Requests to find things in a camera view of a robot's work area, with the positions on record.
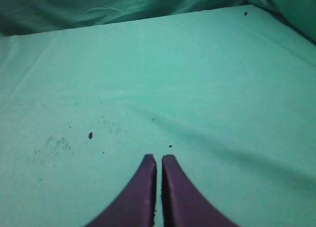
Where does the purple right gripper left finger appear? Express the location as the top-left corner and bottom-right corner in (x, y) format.
(87, 154), (157, 227)

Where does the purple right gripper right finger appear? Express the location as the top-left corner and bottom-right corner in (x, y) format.
(161, 154), (236, 227)

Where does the green table cloth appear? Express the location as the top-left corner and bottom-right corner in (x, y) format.
(0, 0), (316, 227)

